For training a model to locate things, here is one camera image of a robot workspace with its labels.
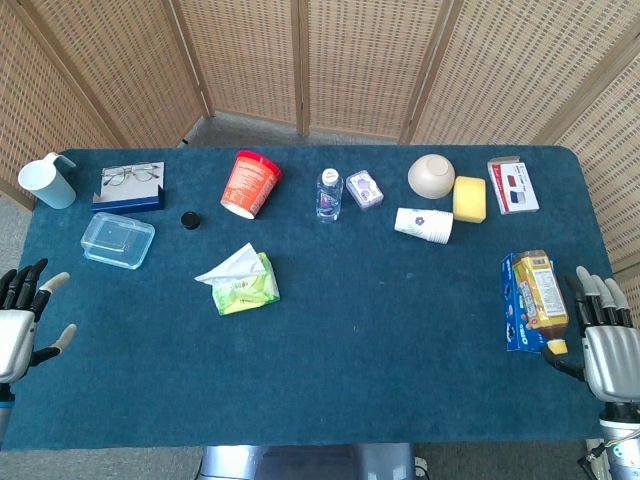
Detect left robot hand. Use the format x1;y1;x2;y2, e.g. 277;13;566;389
0;258;78;385

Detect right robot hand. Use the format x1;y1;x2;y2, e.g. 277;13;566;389
541;265;640;405

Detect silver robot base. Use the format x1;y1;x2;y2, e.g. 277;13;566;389
195;442;418;480

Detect white tissue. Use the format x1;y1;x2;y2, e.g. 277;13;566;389
194;242;268;288

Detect green tissue pack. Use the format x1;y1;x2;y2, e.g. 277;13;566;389
211;251;281;317

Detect yellow labelled tea bottle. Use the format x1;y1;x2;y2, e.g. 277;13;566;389
511;249;571;355

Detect blue Oreo cookie box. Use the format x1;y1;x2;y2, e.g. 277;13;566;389
500;252;555;355

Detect clear plastic food container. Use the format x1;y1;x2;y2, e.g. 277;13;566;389
80;211;156;271

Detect light blue plastic cup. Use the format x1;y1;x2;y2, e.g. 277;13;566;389
17;152;78;210

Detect blue and white box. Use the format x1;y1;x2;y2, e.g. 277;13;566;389
91;161;167;216

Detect red and white card box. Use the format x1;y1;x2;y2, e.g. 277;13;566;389
487;155;540;216

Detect thin-framed eyeglasses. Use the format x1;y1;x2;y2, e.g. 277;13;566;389
100;162;164;187

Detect yellow sponge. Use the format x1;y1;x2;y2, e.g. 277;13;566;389
452;175;487;224

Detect white paper cup stack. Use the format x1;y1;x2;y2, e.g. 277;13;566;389
393;207;454;246

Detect beige wooden bowl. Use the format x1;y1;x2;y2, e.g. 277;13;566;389
407;153;457;201

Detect red instant noodle cup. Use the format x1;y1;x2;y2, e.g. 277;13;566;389
220;150;283;220

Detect small purple white packet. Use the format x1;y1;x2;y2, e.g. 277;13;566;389
345;169;385;211

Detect blue table cloth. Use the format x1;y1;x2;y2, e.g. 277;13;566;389
0;145;621;453

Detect small clear water bottle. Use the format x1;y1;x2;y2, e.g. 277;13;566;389
315;168;345;225

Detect woven bamboo folding screen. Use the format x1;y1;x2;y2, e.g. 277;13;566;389
0;0;640;321

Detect black cable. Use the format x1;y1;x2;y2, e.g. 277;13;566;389
577;435;640;480

